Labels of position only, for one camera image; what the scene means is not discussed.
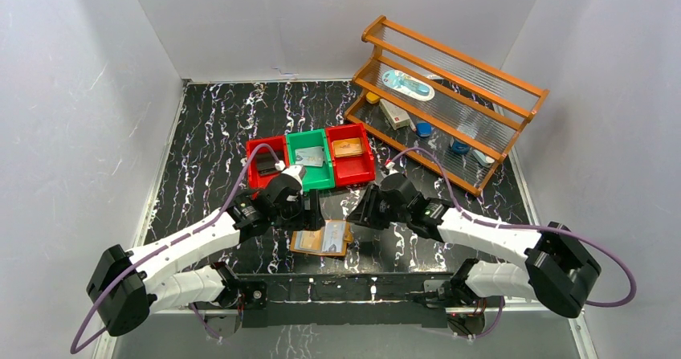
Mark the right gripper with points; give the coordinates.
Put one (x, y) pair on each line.
(360, 213)

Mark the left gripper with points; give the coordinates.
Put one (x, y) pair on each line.
(309, 210)

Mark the gold card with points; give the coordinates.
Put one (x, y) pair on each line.
(348, 147)
(308, 241)

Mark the orange card holder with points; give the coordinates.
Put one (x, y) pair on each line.
(348, 240)

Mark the silver VIP card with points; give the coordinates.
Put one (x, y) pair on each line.
(333, 237)

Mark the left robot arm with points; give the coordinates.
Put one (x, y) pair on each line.
(129, 286)

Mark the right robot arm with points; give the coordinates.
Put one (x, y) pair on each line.
(552, 268)

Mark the grey card in bin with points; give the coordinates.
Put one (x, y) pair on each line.
(311, 156)

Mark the gold card in bin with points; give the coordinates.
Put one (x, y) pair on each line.
(348, 147)

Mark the black card in bin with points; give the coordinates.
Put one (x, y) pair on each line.
(267, 165)

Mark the right red bin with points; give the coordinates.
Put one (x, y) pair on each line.
(351, 170)

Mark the white small box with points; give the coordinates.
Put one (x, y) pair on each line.
(397, 117)

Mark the blue round object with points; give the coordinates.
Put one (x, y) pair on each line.
(423, 129)

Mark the dark blue cup object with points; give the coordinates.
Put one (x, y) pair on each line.
(459, 147)

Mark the yellow small object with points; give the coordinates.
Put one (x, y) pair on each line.
(372, 98)

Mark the light blue white object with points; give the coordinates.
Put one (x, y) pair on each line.
(483, 159)

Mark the orange wooden rack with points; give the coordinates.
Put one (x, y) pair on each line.
(474, 102)

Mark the blue packaged tool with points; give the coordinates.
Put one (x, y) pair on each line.
(401, 82)

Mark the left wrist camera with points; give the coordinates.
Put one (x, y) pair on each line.
(291, 176)

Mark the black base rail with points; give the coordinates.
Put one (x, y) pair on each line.
(356, 299)

